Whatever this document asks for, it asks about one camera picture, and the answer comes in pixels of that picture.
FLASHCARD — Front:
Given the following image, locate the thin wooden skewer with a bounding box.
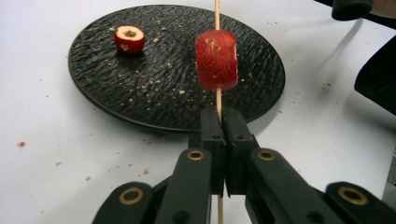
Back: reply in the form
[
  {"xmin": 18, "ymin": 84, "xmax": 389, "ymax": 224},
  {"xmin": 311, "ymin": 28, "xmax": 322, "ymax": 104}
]
[{"xmin": 214, "ymin": 0, "xmax": 225, "ymax": 224}]

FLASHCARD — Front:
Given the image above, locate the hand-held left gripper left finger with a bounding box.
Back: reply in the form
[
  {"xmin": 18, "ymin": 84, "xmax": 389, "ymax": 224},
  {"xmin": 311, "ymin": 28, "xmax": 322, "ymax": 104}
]
[{"xmin": 188, "ymin": 106, "xmax": 226, "ymax": 197}]

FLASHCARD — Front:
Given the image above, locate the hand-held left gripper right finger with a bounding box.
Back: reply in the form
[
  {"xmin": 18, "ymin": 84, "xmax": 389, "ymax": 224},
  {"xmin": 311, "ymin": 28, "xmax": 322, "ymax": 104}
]
[{"xmin": 222, "ymin": 106, "xmax": 260, "ymax": 198}]

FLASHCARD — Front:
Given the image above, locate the black textured round plate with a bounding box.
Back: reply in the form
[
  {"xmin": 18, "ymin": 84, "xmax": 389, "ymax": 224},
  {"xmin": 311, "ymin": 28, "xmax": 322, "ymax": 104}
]
[{"xmin": 67, "ymin": 4, "xmax": 286, "ymax": 133}]

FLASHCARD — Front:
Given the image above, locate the red cored hawthorn fruit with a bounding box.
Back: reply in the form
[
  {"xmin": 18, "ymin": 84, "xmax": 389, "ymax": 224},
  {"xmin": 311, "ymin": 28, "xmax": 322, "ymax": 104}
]
[{"xmin": 113, "ymin": 25, "xmax": 146, "ymax": 55}]

